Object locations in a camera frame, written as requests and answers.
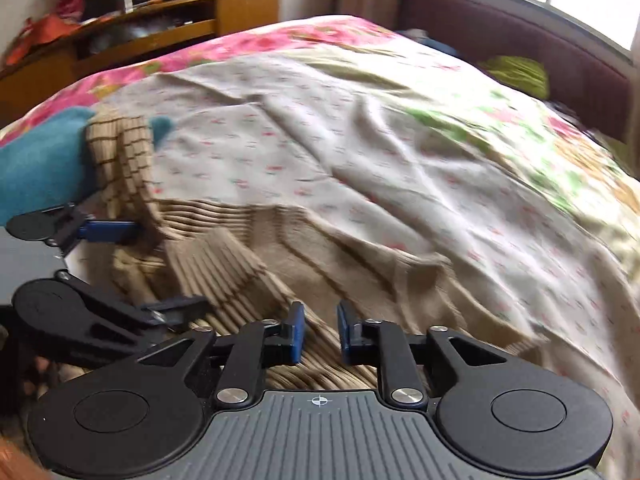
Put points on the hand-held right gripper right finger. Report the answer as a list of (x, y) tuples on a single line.
[(344, 335)]

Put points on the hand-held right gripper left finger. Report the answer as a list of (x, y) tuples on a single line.
[(298, 335)]

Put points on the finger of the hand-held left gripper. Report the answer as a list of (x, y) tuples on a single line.
[(110, 231), (175, 306)]

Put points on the beige striped knit sweater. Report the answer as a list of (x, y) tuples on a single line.
[(300, 250)]

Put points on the person's left hand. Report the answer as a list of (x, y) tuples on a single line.
[(62, 374)]

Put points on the blue knit sweater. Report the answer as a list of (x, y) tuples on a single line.
[(40, 160)]

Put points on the cream cherry print sheet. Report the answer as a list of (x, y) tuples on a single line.
[(350, 150)]

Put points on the orange brown cloth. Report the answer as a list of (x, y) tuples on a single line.
[(17, 460)]

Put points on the red orange cloth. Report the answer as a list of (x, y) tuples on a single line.
[(45, 32)]

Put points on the wooden desk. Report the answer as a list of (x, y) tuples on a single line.
[(240, 10)]

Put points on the pink floral bedspread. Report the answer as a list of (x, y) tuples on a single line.
[(300, 35)]

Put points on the dark blue cloth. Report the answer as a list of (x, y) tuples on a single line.
[(435, 42)]

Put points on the green cloth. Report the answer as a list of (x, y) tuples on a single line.
[(517, 75)]

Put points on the maroon padded headboard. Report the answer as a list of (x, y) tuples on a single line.
[(525, 35)]

